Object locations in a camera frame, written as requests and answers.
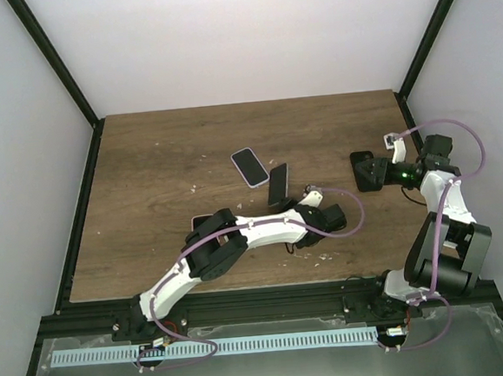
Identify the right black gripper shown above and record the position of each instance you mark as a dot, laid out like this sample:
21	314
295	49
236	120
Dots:
379	165

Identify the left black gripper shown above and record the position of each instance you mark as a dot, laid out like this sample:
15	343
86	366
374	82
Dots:
284	204

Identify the black phone case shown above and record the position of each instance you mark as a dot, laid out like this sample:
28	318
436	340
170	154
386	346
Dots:
365	183

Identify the black smartphone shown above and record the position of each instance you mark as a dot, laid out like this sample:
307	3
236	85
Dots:
278	185

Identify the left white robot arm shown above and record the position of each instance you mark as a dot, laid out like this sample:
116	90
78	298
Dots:
213	248

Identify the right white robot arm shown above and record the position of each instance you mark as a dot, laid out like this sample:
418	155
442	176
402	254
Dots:
448	253

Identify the phone in lilac case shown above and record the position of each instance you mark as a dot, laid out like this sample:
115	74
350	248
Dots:
250	168

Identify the phone in pink case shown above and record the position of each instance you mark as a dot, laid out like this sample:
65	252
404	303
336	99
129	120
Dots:
198	220

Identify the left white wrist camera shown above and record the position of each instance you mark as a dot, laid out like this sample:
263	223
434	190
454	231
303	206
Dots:
312	196

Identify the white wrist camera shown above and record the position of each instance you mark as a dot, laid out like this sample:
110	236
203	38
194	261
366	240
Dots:
312	196
395	143

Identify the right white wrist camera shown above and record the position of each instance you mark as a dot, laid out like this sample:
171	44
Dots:
395	143

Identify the right black frame post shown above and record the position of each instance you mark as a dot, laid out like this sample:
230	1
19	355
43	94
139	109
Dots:
427	41

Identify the black frame post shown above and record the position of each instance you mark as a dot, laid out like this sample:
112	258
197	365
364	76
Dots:
29	21
427	41

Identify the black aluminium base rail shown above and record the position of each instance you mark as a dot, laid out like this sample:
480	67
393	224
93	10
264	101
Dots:
354	299

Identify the light blue slotted cable duct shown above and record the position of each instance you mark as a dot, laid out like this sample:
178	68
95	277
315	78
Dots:
185	350

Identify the left black frame post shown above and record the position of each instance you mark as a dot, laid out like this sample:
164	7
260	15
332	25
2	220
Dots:
29	21

